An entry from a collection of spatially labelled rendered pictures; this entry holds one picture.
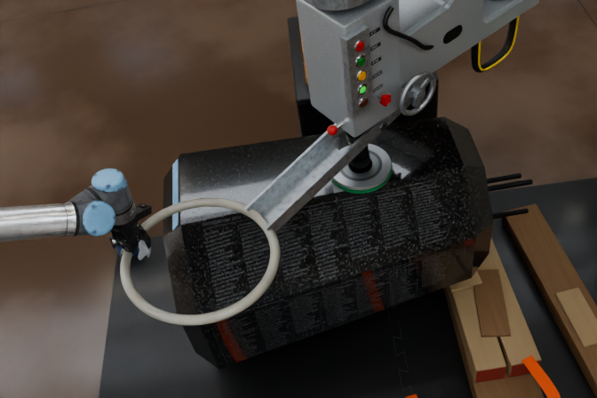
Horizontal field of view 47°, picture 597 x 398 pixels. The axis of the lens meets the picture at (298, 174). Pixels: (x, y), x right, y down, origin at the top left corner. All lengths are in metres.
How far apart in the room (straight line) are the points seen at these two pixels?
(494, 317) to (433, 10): 1.27
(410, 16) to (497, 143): 1.70
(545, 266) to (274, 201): 1.36
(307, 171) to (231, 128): 1.69
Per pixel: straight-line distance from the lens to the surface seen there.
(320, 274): 2.41
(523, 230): 3.25
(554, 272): 3.14
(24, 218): 1.83
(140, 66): 4.55
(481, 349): 2.78
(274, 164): 2.50
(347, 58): 1.88
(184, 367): 3.07
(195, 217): 2.41
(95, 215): 1.86
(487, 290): 2.90
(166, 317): 2.03
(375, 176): 2.38
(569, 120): 3.90
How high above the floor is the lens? 2.65
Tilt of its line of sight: 47 degrees down
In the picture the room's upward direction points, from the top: 10 degrees counter-clockwise
